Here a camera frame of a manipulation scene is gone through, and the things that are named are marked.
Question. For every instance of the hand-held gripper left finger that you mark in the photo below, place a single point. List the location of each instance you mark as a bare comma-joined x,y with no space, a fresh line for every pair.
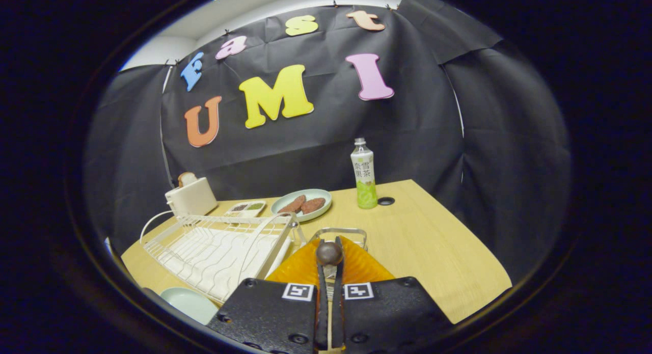
322,313

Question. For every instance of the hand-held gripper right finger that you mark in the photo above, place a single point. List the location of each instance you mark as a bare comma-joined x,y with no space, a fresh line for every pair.
338,313

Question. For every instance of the pale green plate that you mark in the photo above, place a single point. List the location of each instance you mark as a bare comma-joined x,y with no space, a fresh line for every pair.
324,198
188,303

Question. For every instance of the brown meat patty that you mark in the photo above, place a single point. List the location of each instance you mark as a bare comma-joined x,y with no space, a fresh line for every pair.
293,205
313,205

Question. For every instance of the white compartment seasoning tray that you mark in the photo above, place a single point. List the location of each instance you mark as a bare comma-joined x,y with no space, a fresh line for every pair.
245,211

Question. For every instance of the green drink bottle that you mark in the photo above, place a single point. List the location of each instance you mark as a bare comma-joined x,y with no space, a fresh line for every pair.
364,181

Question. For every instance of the white toaster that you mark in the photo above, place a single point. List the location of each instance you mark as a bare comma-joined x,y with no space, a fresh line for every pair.
193,198

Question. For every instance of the toast slice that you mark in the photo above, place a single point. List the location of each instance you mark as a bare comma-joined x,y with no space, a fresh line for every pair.
187,179

